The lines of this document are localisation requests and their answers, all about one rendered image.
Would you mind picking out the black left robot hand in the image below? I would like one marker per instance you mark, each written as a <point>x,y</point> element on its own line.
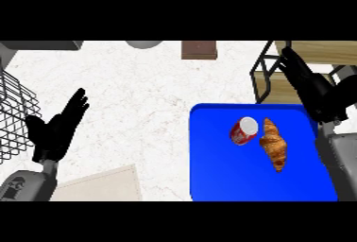
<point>56,132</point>

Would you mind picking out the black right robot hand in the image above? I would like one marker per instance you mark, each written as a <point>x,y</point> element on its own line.
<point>316,91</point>

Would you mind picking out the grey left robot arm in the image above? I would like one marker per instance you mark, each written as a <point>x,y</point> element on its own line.
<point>28,184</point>

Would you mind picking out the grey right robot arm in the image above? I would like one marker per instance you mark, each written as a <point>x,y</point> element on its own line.
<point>340,160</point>

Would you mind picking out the red can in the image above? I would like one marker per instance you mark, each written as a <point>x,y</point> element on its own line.
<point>244,130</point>

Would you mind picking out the blue tray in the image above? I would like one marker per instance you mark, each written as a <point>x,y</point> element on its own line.
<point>253,157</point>

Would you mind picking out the golden brown croissant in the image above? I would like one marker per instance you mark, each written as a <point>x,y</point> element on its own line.
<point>273,145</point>

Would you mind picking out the beige placemat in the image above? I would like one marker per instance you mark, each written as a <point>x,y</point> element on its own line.
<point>102,186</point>

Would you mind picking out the dark grey appliance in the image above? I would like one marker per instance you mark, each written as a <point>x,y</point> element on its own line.
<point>42,45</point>

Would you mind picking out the brown wooden block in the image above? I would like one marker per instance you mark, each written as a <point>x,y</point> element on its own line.
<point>198,49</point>

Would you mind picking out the grey round bowl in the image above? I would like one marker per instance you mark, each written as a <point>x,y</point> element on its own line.
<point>145,44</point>

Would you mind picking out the wooden tiered shelf black frame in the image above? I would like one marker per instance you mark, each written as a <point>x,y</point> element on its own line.
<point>312,56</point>

